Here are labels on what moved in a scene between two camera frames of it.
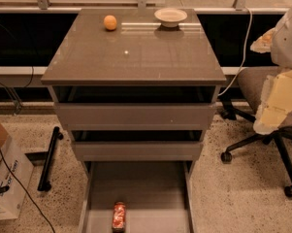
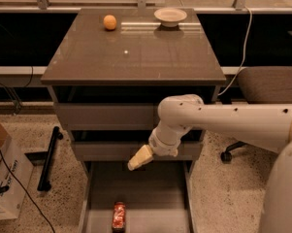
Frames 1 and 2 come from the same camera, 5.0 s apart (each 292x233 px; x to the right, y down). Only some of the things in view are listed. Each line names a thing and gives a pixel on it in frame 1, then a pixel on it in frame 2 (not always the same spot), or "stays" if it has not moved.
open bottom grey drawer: [159, 195] stays
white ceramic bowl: [170, 16] stays
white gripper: [287, 40] to [159, 144]
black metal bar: [44, 183] stays
